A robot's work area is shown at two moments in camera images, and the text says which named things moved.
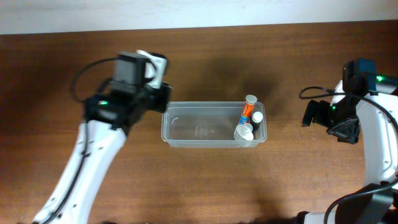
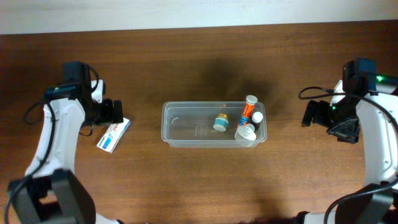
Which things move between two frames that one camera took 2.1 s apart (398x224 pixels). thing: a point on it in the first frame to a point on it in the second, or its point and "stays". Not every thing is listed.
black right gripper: (315, 112) stays
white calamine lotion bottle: (244, 135) stays
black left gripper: (162, 97) to (107, 112)
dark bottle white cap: (257, 117) stays
